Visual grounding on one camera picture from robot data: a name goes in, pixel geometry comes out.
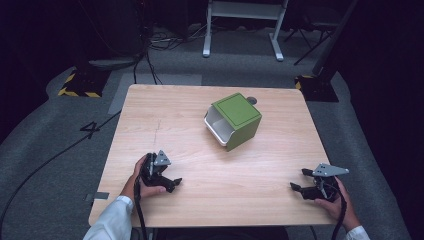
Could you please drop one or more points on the black folding stand legs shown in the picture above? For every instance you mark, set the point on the black folding stand legs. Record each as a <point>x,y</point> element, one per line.
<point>310,43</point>

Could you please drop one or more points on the green box with white inside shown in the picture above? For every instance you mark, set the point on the green box with white inside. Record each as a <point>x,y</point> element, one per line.
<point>240,116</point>

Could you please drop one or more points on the black slanted stand post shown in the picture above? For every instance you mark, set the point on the black slanted stand post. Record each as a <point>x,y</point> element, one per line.
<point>333,43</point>

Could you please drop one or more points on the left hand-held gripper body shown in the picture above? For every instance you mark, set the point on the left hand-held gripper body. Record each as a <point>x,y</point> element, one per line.
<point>151,171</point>

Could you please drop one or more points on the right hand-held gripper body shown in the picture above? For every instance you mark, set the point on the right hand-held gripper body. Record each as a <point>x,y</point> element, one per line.
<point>328,191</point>

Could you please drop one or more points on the person's right hand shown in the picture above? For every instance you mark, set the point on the person's right hand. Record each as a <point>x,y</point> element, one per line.
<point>343,210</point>

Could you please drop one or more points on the black yellow striped stand base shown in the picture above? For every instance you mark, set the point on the black yellow striped stand base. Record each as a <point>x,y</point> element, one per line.
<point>316,88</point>
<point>85,85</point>

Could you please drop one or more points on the person's left hand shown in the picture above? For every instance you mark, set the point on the person's left hand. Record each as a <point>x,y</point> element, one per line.
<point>133,186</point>

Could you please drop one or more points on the grey tape strip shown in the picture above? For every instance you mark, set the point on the grey tape strip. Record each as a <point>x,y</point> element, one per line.
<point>100,196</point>

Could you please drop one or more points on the white metal desk frame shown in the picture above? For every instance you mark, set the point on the white metal desk frame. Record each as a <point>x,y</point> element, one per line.
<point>245,10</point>

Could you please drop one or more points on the grey round table grommet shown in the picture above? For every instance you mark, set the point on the grey round table grommet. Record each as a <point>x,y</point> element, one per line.
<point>252,100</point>

